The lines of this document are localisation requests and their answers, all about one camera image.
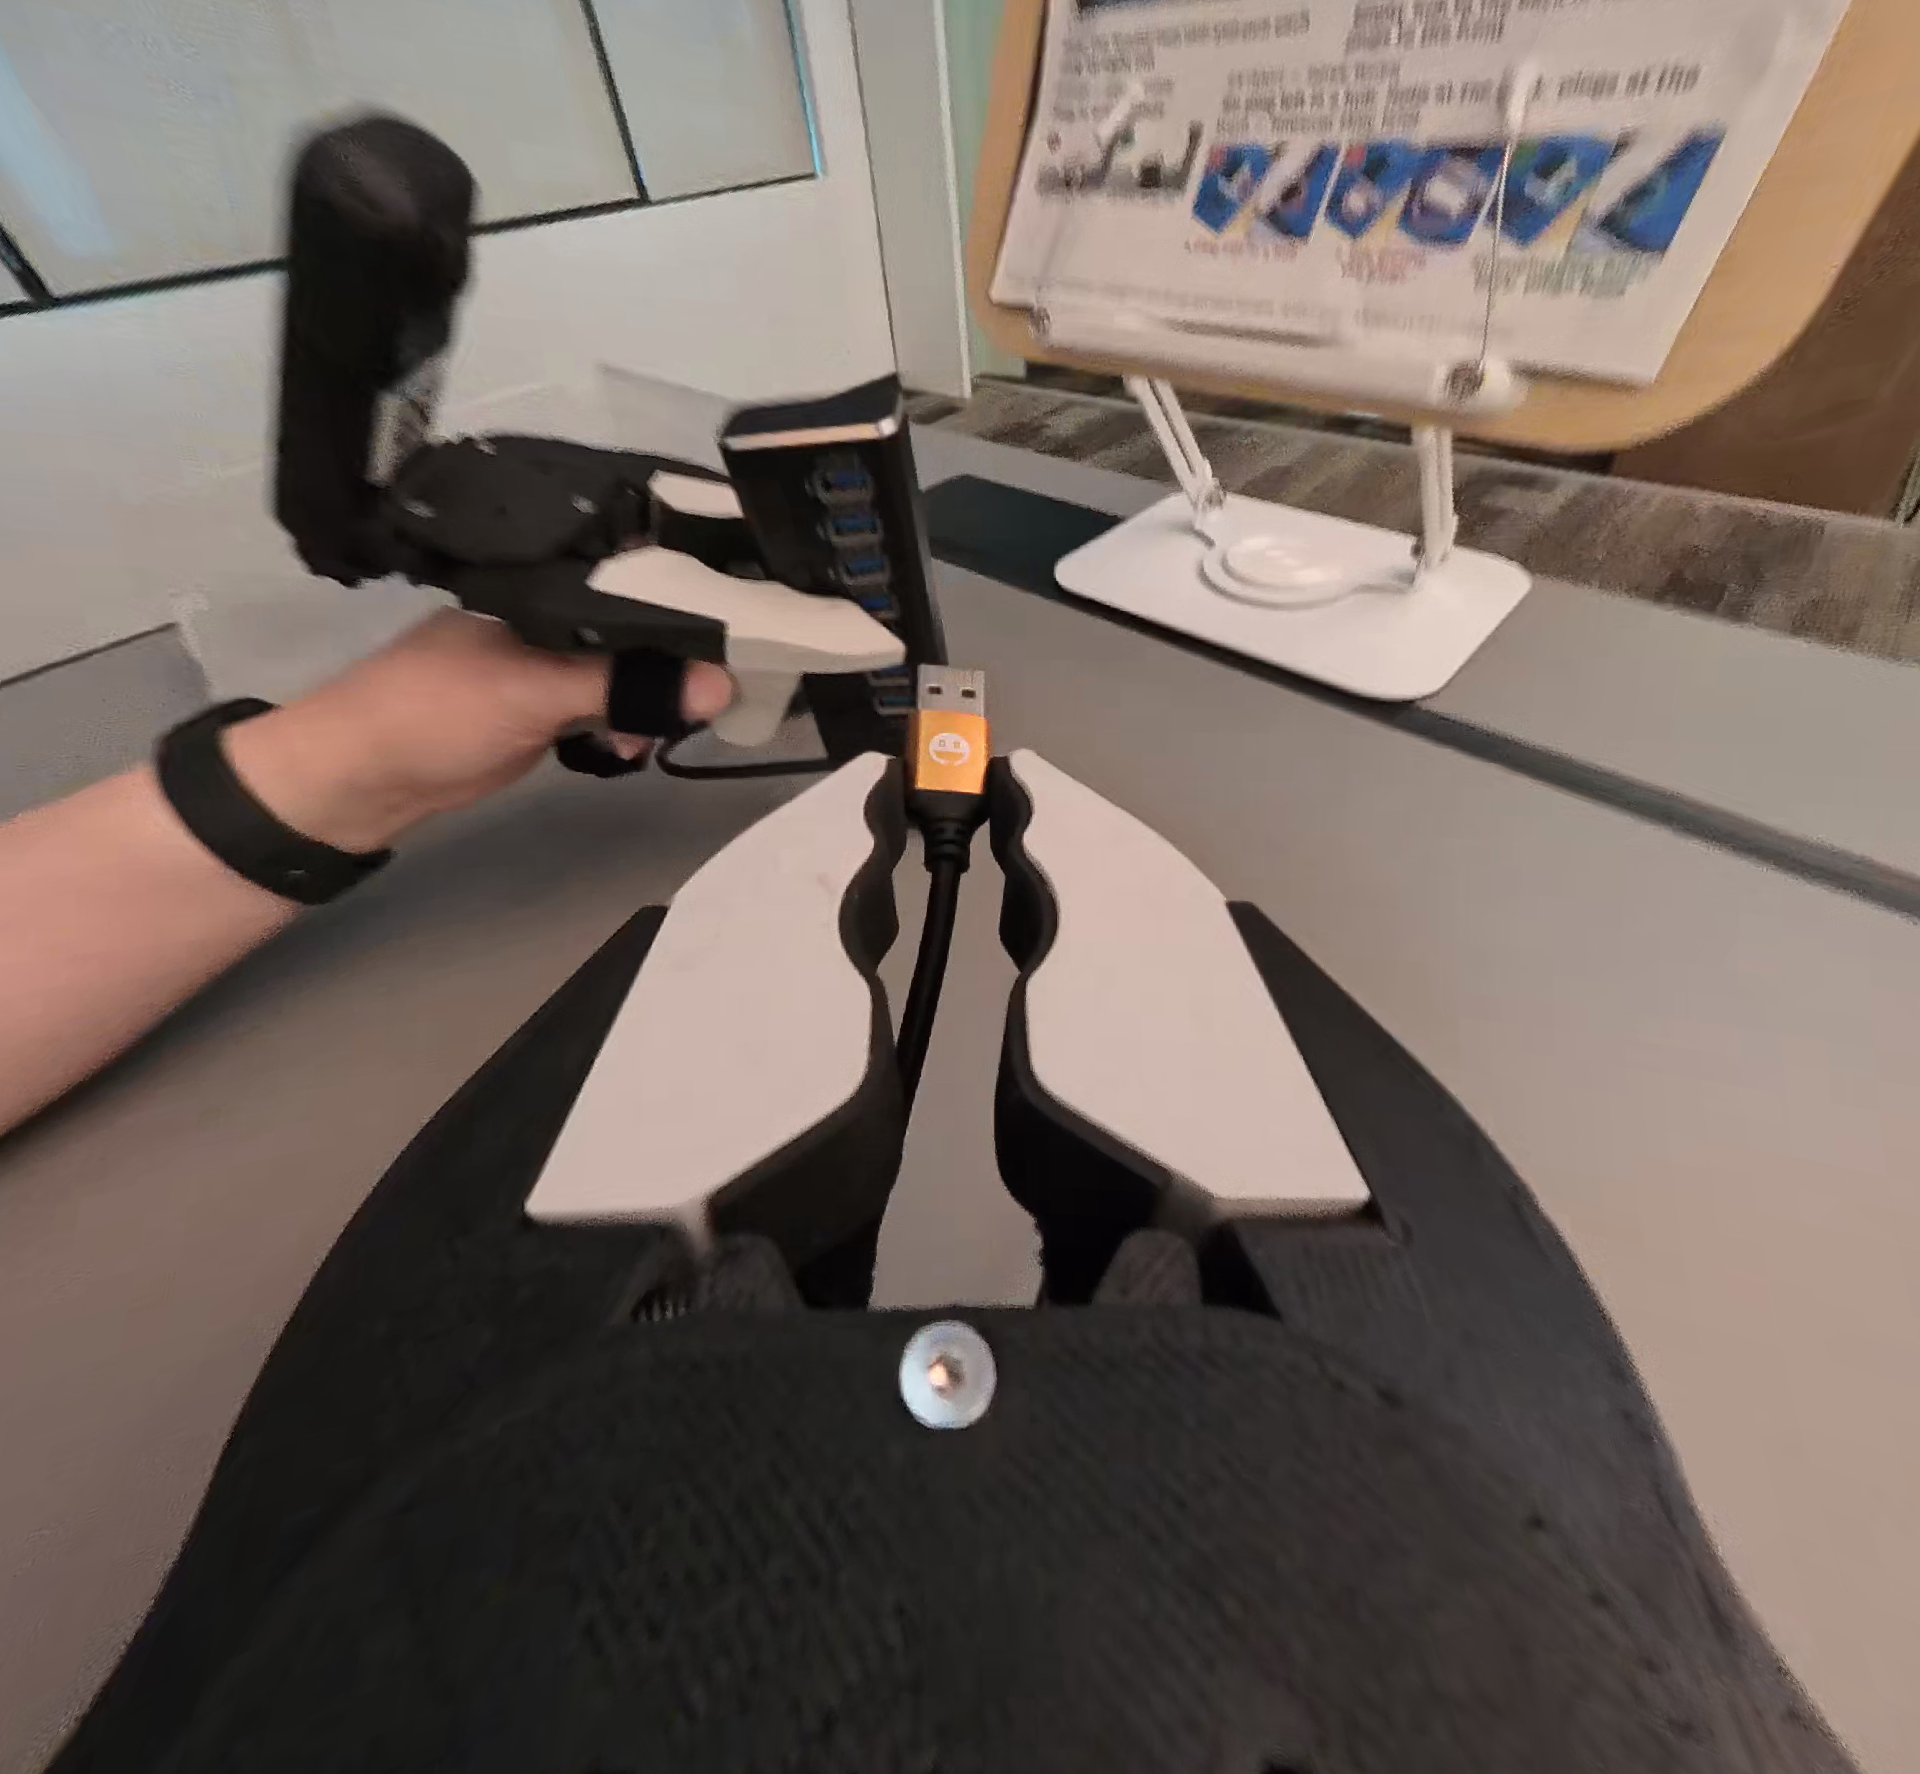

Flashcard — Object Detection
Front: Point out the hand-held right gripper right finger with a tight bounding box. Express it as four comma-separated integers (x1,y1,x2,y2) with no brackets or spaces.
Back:
988,747,1378,1224

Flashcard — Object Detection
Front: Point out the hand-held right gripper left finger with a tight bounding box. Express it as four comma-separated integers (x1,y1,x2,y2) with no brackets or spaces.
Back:
521,750,914,1232

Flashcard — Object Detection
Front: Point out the black silver-rimmed usb hub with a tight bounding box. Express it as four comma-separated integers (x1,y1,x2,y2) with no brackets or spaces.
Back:
717,372,952,726

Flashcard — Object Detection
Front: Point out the black cable orange plug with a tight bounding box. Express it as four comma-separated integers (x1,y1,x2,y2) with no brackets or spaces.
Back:
886,661,1004,1105

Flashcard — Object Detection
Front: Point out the person's left forearm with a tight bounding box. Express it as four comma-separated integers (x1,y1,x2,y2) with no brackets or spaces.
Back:
0,760,308,1143

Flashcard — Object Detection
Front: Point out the person's left hand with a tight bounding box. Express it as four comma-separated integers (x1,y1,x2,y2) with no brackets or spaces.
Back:
222,607,739,858

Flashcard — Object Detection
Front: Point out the frosted glass window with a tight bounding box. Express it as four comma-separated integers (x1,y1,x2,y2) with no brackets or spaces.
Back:
0,0,829,313

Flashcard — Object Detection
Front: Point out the white metal board stand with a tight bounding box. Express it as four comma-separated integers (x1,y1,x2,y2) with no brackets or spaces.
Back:
963,0,1920,706

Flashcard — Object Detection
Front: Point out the black wristband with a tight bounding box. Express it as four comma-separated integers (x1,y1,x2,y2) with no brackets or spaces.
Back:
152,698,395,909

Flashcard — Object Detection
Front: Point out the printed instruction sheet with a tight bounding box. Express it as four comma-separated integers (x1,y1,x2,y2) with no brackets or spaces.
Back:
988,0,1910,391

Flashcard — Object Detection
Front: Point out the black hub lead cable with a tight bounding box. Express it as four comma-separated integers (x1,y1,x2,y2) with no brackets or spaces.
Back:
652,722,842,782

